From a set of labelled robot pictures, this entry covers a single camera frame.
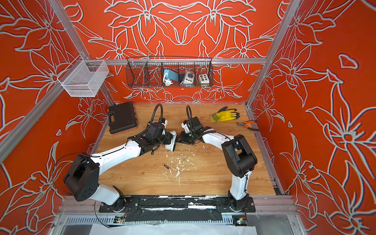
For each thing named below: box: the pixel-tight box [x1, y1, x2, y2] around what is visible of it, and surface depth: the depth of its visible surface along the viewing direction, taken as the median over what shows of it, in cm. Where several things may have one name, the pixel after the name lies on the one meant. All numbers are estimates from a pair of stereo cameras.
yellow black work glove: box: [209, 106, 240, 123], surface depth 112 cm
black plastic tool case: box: [107, 101, 138, 135], surface depth 108 cm
